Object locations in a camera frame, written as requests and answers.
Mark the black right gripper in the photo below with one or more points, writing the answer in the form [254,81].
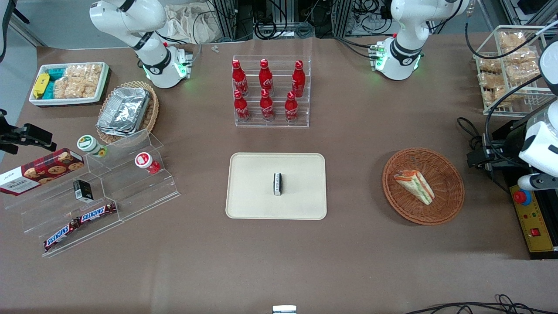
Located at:
[5,140]

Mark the triangular sandwich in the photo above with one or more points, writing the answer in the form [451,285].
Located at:
[414,185]

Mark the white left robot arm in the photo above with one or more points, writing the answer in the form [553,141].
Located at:
[405,26]

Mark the oval light wicker basket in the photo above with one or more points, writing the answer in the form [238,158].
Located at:
[152,113]

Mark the beige plastic tray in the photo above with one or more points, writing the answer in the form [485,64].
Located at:
[253,187]

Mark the round brown wicker basket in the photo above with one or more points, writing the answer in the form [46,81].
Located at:
[444,200]

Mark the red cookie box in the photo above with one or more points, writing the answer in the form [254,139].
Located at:
[39,172]

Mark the teal snack packet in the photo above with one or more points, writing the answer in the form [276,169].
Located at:
[56,73]
[49,90]

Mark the white rectangular bin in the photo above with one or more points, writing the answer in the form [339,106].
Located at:
[69,101]

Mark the yellow snack packet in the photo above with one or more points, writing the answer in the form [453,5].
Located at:
[41,85]

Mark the green lid yogurt cup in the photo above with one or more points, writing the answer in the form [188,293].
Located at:
[88,144]

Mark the rice cracker packet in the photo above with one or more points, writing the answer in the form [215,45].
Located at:
[75,83]
[93,80]
[61,88]

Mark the small black box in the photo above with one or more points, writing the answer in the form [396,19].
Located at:
[83,190]

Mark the stacked foil containers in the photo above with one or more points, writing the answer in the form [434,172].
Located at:
[124,111]

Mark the snickers chocolate bar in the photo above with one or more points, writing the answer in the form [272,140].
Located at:
[61,235]
[96,213]

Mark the clear acrylic step display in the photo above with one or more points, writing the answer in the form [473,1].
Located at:
[130,192]

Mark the red lid yogurt cup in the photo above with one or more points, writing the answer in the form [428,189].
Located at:
[144,160]

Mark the beige cloth bag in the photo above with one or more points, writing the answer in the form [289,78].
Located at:
[192,24]

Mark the red cola bottle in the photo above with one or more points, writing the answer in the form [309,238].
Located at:
[239,78]
[298,80]
[267,108]
[265,77]
[241,109]
[291,110]

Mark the clear acrylic bottle rack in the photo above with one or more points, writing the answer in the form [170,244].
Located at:
[272,124]

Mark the small black white packet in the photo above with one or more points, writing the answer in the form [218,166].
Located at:
[277,184]

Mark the white silver device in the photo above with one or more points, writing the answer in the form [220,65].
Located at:
[284,309]

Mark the bagged fried snack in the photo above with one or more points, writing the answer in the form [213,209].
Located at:
[490,65]
[501,93]
[491,80]
[523,72]
[518,56]
[512,40]

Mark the black appliance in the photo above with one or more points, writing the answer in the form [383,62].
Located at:
[508,148]

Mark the red emergency stop button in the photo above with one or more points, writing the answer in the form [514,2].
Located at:
[521,197]

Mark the yellow control panel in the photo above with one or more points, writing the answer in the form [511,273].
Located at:
[538,218]

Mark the black chair frame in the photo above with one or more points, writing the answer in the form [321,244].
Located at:
[19,16]

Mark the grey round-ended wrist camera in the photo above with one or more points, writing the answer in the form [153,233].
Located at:
[534,182]

